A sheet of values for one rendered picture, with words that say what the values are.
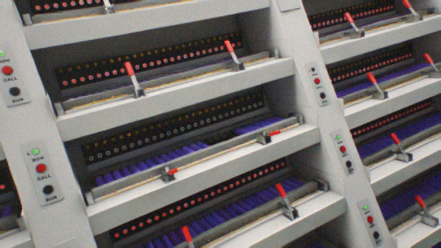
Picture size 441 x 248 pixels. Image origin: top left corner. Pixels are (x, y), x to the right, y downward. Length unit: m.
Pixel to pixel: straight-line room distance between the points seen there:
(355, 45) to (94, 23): 0.73
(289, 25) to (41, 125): 0.66
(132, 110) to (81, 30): 0.20
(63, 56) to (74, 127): 0.29
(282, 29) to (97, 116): 0.54
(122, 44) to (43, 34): 0.27
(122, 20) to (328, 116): 0.58
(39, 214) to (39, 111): 0.20
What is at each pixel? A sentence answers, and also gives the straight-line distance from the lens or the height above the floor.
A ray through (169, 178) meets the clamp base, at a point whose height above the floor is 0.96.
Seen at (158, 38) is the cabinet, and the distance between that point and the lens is 1.06.
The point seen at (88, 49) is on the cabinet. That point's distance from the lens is 1.02.
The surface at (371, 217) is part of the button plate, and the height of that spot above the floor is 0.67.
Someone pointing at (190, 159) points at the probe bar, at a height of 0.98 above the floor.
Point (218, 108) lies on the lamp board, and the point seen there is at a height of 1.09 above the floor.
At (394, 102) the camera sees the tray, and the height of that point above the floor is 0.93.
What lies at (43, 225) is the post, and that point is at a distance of 0.75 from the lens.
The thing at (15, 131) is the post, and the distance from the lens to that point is 0.77.
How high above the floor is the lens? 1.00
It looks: 2 degrees up
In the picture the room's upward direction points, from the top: 20 degrees counter-clockwise
